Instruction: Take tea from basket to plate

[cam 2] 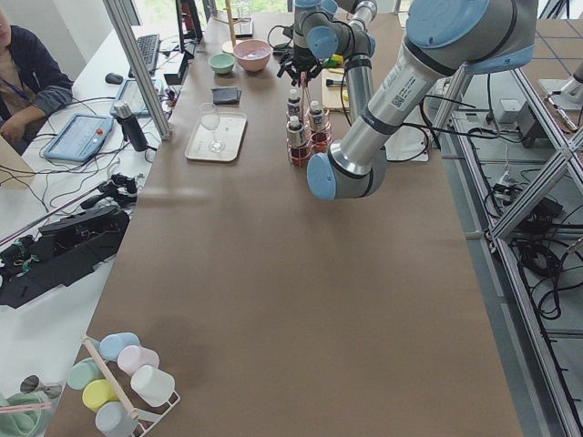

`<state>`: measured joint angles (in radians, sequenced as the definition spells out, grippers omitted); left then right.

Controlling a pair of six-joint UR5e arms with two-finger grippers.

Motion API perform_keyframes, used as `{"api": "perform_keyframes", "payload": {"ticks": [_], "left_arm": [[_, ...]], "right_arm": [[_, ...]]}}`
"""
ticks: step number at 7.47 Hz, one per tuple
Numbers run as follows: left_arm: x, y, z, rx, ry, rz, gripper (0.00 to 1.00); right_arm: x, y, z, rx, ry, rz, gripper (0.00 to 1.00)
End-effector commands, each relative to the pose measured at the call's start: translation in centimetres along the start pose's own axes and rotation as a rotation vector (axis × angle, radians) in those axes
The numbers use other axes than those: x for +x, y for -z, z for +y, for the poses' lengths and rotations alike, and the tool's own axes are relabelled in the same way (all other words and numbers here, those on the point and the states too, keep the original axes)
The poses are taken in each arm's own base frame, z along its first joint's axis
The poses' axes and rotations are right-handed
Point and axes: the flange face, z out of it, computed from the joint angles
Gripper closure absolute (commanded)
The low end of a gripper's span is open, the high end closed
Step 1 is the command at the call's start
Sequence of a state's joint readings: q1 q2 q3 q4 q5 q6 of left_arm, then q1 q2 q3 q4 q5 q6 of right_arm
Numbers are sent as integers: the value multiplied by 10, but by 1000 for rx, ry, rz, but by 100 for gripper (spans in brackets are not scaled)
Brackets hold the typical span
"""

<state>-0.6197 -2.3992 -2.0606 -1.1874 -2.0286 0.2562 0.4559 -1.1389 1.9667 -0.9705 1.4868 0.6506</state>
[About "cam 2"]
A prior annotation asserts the aluminium frame post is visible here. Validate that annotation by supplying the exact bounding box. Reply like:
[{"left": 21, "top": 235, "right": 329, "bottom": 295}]
[{"left": 103, "top": 0, "right": 171, "bottom": 140}]

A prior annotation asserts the green cup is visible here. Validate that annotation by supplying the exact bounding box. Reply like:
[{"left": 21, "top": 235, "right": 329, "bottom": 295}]
[{"left": 66, "top": 357, "right": 103, "bottom": 391}]

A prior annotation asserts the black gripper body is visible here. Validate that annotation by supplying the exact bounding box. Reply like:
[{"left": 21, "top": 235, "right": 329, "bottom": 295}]
[{"left": 278, "top": 48, "right": 322, "bottom": 77}]

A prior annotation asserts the tea bottle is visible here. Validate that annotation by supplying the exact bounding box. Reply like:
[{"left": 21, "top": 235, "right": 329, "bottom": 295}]
[
  {"left": 309, "top": 100, "right": 326, "bottom": 133},
  {"left": 287, "top": 88, "right": 302, "bottom": 122},
  {"left": 287, "top": 116, "right": 306, "bottom": 159}
]

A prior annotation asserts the tea bottle front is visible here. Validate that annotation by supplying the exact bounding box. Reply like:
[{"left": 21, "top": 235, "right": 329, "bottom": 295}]
[{"left": 287, "top": 116, "right": 306, "bottom": 159}]

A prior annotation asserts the blue teach pendant far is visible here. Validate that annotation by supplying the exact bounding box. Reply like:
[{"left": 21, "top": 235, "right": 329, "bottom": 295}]
[{"left": 114, "top": 78, "right": 149, "bottom": 117}]

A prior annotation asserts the white cup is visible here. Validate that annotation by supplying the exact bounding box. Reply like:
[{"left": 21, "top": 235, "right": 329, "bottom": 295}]
[{"left": 130, "top": 365, "right": 175, "bottom": 407}]

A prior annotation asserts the grey cup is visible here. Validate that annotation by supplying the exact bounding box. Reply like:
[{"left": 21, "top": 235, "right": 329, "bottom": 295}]
[{"left": 95, "top": 401, "right": 137, "bottom": 437}]

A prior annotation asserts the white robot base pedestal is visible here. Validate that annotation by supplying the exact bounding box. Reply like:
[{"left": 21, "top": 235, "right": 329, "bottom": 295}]
[{"left": 384, "top": 126, "right": 429, "bottom": 162}]

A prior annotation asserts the pink bowl with ice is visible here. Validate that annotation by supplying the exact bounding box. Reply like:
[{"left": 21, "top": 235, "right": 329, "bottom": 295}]
[{"left": 233, "top": 39, "right": 272, "bottom": 72}]

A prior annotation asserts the green bowl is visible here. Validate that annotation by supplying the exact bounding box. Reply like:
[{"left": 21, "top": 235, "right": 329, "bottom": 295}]
[{"left": 209, "top": 53, "right": 235, "bottom": 75}]

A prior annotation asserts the blue teach pendant near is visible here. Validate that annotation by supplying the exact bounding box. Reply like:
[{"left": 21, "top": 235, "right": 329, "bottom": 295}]
[{"left": 43, "top": 114, "right": 114, "bottom": 163}]

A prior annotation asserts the blue teach pendant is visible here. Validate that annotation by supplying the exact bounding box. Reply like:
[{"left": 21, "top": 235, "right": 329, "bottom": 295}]
[
  {"left": 43, "top": 114, "right": 114, "bottom": 163},
  {"left": 114, "top": 78, "right": 149, "bottom": 117}
]

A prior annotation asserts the seated person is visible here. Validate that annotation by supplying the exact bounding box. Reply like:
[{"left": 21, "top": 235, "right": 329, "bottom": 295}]
[{"left": 1, "top": 15, "right": 73, "bottom": 154}]

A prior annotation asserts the black computer mouse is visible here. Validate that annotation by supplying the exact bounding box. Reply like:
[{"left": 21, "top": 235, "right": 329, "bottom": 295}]
[{"left": 105, "top": 73, "right": 124, "bottom": 85}]

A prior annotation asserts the wooden cutting board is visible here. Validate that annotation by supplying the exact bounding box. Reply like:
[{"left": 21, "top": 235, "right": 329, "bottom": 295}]
[{"left": 321, "top": 68, "right": 349, "bottom": 111}]

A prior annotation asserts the black device on side table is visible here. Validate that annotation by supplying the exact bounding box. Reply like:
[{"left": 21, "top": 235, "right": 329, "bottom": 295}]
[{"left": 1, "top": 206, "right": 129, "bottom": 309}]

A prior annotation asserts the grey folded cloth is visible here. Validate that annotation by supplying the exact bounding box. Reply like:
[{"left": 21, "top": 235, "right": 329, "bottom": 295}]
[{"left": 211, "top": 86, "right": 241, "bottom": 105}]

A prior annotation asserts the copper wire bottle basket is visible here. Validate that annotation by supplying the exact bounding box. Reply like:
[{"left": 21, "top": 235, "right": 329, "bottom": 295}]
[{"left": 286, "top": 74, "right": 332, "bottom": 168}]

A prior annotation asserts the black keyboard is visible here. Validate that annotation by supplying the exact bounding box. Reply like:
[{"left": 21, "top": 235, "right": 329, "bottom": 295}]
[{"left": 137, "top": 34, "right": 160, "bottom": 76}]

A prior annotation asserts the black thermos bottle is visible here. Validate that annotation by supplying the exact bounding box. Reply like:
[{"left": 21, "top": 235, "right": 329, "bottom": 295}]
[{"left": 113, "top": 100, "right": 148, "bottom": 152}]

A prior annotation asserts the white cup rack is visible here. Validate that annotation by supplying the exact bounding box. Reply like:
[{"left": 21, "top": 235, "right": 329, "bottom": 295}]
[{"left": 82, "top": 336, "right": 181, "bottom": 436}]

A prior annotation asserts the wooden stand with round base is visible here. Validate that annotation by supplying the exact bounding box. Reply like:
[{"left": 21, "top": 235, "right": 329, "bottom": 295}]
[{"left": 221, "top": 1, "right": 253, "bottom": 55}]

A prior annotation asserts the pink cup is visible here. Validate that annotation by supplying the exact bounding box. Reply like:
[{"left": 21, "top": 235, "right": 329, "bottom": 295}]
[{"left": 117, "top": 345, "right": 159, "bottom": 376}]

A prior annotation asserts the yellow cup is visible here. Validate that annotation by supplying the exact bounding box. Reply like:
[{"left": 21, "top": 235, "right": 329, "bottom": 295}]
[{"left": 82, "top": 379, "right": 118, "bottom": 412}]

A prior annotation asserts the cream rabbit tray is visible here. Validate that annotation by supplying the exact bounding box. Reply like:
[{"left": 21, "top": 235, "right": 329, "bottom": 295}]
[{"left": 184, "top": 112, "right": 247, "bottom": 162}]

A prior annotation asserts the wine glass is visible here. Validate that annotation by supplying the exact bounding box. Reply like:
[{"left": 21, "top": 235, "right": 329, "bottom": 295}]
[{"left": 199, "top": 103, "right": 225, "bottom": 153}]

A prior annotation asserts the light blue cup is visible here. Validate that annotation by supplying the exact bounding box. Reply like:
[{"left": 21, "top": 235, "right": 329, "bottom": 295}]
[{"left": 98, "top": 332, "right": 140, "bottom": 361}]

